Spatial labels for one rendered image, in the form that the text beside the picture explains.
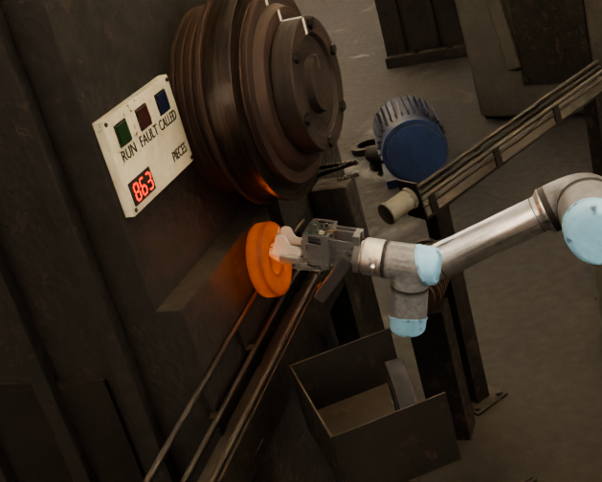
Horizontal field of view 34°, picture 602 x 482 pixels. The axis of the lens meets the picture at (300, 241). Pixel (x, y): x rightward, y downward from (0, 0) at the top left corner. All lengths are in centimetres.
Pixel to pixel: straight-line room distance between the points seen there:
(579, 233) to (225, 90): 71
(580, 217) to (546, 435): 99
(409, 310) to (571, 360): 112
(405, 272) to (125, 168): 56
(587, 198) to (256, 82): 66
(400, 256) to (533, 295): 149
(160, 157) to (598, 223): 81
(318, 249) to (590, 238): 51
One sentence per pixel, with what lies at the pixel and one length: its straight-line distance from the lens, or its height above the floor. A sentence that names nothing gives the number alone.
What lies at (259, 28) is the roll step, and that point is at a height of 127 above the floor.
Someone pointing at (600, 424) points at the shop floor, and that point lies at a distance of 271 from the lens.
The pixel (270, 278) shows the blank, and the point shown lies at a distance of 196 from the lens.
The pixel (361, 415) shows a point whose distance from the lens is 183.
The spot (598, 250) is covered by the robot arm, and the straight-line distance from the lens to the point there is 185.
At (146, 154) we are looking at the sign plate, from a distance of 181.
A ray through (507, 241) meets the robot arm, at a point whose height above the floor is 75.
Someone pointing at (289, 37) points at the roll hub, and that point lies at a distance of 194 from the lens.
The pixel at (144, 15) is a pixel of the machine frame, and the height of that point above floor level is 135.
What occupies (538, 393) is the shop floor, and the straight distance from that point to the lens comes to 285.
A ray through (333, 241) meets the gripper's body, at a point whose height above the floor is 86.
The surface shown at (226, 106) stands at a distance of 187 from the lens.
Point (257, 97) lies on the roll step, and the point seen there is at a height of 115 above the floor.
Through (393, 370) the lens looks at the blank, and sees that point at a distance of 166.
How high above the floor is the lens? 163
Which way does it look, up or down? 23 degrees down
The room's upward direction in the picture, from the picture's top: 16 degrees counter-clockwise
